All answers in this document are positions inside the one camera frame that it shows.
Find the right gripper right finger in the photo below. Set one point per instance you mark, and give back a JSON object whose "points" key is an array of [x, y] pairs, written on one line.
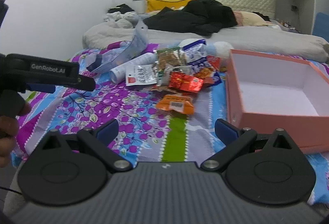
{"points": [[237, 143]]}

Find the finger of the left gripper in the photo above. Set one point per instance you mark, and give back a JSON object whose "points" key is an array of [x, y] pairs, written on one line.
{"points": [[32, 70]]}

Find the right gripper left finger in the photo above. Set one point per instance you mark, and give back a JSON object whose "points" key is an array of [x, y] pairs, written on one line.
{"points": [[95, 143]]}

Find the orange bread snack packet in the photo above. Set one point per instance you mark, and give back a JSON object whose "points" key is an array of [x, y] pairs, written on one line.
{"points": [[177, 103]]}

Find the white shrimp flavor snack packet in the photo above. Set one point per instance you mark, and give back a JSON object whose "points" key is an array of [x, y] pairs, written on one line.
{"points": [[141, 75]]}

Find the small red snack packet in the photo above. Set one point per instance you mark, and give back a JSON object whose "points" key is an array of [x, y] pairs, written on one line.
{"points": [[214, 62]]}

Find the red foil snack packet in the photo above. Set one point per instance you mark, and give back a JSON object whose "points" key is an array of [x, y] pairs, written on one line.
{"points": [[183, 82]]}

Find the blue white snack bag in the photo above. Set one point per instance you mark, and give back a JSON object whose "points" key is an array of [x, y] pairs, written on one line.
{"points": [[194, 55]]}

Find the green peanut snack packet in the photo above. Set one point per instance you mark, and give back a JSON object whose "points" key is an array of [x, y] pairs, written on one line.
{"points": [[171, 56]]}

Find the person's left hand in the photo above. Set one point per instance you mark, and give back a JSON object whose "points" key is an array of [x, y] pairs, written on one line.
{"points": [[10, 127]]}

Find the floral purple bedsheet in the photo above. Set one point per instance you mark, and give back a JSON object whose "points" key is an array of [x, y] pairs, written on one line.
{"points": [[145, 133]]}

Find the pink cardboard box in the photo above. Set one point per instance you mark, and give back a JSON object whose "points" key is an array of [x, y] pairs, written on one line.
{"points": [[266, 91]]}

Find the clear blue plastic bag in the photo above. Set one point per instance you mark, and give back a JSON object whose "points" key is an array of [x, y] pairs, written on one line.
{"points": [[104, 62]]}

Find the white cylindrical bottle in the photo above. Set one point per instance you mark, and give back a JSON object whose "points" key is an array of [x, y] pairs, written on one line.
{"points": [[119, 73]]}

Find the white plush toy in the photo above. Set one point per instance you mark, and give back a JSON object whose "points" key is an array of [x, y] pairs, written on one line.
{"points": [[219, 49]]}

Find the white clothes pile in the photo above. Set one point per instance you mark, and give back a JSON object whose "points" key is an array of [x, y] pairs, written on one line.
{"points": [[119, 20]]}

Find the grey duvet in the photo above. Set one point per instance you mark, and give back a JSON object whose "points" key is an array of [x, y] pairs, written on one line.
{"points": [[259, 39]]}

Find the pink beige pillow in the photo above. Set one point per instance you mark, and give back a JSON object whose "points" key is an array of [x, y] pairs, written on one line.
{"points": [[244, 19]]}

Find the yellow pillow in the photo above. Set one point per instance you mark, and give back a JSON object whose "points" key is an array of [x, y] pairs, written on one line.
{"points": [[158, 5]]}

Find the black clothing pile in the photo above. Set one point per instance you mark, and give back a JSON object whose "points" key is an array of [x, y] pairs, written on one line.
{"points": [[201, 17]]}

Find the blue chair back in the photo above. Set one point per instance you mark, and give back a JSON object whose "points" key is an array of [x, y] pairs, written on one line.
{"points": [[321, 26]]}

